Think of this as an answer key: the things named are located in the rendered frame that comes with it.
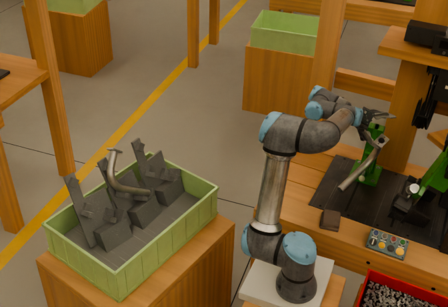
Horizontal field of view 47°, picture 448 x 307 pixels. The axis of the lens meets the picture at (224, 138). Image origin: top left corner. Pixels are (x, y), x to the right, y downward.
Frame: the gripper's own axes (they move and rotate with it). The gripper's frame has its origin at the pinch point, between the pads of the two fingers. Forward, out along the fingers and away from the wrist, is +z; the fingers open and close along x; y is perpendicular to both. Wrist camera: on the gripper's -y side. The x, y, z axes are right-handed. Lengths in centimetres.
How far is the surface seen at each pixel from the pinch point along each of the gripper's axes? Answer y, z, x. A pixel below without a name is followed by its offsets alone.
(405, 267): 3, 31, -44
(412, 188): -0.5, 19.0, -14.9
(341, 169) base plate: -34.5, -8.0, -18.0
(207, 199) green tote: -2, -51, -62
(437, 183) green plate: 3.4, 25.5, -9.0
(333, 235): -2.1, 1.3, -47.4
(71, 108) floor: -201, -232, -66
